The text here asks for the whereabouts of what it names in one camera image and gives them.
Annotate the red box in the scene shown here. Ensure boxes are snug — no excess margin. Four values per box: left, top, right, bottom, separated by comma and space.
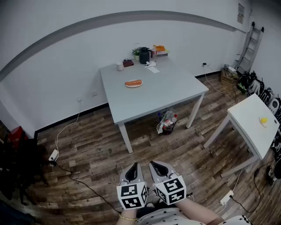
7, 126, 29, 144

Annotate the dark red pouch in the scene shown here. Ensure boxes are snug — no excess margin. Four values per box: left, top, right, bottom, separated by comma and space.
122, 58, 135, 68

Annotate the gold bracelet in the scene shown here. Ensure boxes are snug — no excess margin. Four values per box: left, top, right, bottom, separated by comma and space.
119, 214, 138, 221

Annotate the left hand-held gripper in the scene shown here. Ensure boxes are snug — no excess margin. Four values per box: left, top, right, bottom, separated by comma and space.
116, 162, 148, 210

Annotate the white round device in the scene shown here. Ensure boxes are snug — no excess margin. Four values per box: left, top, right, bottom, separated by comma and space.
268, 97, 281, 115

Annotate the small potted plant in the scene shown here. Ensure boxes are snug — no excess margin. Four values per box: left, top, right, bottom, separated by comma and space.
131, 47, 142, 62

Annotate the white power cable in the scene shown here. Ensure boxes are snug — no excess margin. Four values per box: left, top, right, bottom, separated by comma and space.
55, 99, 83, 152
203, 65, 236, 104

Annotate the person's right forearm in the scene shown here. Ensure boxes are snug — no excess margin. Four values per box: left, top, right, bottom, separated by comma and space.
175, 198, 225, 225

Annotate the grey square table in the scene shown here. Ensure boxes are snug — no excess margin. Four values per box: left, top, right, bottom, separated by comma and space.
99, 57, 210, 154

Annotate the black and white bag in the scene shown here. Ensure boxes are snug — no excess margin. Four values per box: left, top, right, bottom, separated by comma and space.
247, 77, 266, 98

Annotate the black chair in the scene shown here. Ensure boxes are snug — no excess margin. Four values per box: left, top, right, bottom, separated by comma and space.
0, 131, 48, 205

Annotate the black waste bin with trash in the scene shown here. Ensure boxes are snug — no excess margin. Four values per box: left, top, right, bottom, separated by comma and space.
156, 110, 179, 135

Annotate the white power strip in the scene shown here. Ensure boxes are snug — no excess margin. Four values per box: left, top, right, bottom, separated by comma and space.
48, 149, 59, 163
219, 190, 234, 206

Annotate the person's left forearm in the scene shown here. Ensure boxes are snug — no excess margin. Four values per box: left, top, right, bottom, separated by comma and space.
115, 208, 138, 225

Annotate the plate with sausage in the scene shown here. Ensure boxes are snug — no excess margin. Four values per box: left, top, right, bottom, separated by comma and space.
125, 79, 144, 89

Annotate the small white table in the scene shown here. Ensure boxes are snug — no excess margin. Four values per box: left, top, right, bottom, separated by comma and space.
202, 93, 281, 178

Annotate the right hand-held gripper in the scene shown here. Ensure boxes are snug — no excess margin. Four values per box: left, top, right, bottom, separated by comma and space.
148, 160, 187, 206

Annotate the wall poster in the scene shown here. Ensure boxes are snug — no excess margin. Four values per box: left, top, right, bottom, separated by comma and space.
237, 2, 245, 25

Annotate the wooden crate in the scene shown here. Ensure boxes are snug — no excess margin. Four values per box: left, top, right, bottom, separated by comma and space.
220, 68, 239, 87

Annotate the black bag with green trim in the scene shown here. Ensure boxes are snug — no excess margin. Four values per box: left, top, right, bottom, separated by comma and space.
236, 70, 253, 94

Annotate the black power cable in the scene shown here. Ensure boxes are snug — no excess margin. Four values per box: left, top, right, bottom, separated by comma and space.
50, 161, 122, 214
229, 158, 275, 214

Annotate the person's star print clothing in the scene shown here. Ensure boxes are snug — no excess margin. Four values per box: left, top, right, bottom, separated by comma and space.
135, 206, 250, 225

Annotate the black thermos jug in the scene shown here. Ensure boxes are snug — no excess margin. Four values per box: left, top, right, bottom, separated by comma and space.
139, 46, 153, 65

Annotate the metal ladder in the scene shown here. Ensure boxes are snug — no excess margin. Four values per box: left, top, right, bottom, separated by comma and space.
232, 21, 265, 73

